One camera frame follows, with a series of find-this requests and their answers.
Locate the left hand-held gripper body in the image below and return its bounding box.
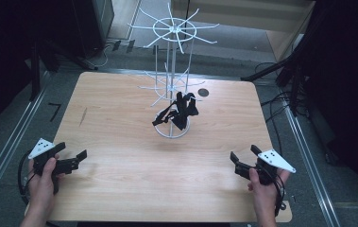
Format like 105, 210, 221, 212
28, 137, 80, 176

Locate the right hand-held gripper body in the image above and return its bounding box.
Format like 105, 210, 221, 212
234, 148, 297, 185

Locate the black strappy garment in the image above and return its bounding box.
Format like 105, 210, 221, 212
151, 91, 199, 131

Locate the white wire display rack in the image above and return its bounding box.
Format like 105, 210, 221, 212
128, 2, 220, 140

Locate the person's right hand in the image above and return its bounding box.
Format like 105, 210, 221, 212
247, 167, 291, 206

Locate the person's left hand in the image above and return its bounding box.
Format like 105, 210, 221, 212
27, 157, 65, 206

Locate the black equipment stand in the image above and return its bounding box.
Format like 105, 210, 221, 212
29, 37, 99, 102

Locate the black tripod stand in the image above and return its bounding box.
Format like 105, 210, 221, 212
241, 31, 313, 117

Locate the black cabinet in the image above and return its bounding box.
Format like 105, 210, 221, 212
72, 0, 115, 60

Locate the light wooden board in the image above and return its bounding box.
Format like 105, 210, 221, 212
170, 0, 316, 62

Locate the metal floor rail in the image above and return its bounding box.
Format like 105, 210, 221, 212
0, 70, 53, 218
283, 105, 343, 227

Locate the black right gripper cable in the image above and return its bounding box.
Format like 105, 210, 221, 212
272, 174, 287, 218

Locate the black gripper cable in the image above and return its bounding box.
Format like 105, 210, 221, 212
272, 174, 287, 218
17, 150, 34, 206

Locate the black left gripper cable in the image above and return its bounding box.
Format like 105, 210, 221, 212
17, 150, 34, 206

